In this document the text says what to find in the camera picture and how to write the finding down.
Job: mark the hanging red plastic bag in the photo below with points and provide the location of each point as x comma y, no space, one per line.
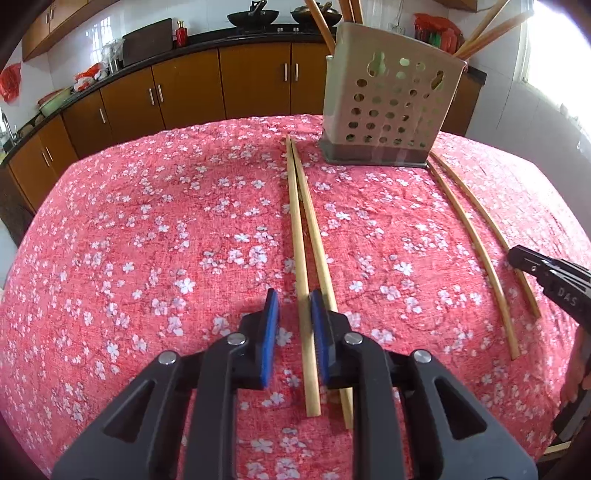
10,83

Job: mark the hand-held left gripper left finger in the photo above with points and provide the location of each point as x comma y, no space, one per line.
270,341

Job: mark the red floral tablecloth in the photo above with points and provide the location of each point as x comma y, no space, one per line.
161,277

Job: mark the brown wooden wall cabinet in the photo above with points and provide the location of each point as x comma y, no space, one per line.
461,3
51,23

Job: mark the white wall outlet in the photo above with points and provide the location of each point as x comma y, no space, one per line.
398,29

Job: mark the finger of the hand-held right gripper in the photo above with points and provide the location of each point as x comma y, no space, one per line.
526,261

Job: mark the red plastic bag over bottles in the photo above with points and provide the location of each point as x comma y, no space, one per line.
431,25

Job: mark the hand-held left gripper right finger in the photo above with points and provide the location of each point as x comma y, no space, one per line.
321,341

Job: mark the black wok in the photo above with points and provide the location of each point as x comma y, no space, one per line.
254,17

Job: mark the black gas stove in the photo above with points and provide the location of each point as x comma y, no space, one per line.
281,29

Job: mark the black kitchen countertop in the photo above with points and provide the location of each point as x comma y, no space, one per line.
203,39

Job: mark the metal faucet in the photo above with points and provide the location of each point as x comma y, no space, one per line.
5,124

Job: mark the green basin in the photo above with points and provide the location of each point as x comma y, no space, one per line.
55,101

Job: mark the large bright window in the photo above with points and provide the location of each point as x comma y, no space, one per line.
563,50

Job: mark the black pot with lid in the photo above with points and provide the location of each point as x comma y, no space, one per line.
302,14

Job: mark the red and white plastic bag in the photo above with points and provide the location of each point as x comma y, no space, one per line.
90,76

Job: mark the clear glass jars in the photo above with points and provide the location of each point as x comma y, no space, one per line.
113,57

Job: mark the wooden chopstick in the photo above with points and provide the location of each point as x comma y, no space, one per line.
475,240
357,9
315,240
298,240
480,207
498,33
482,25
321,25
345,9

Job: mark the person's right hand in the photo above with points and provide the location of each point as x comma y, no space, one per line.
577,369

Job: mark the dark wooden cutting board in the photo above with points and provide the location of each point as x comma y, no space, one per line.
147,41

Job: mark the beige perforated utensil holder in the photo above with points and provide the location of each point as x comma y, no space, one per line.
344,55

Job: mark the brown wooden base cabinets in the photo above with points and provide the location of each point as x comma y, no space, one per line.
184,87

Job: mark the small red bottle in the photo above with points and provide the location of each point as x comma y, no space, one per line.
181,34

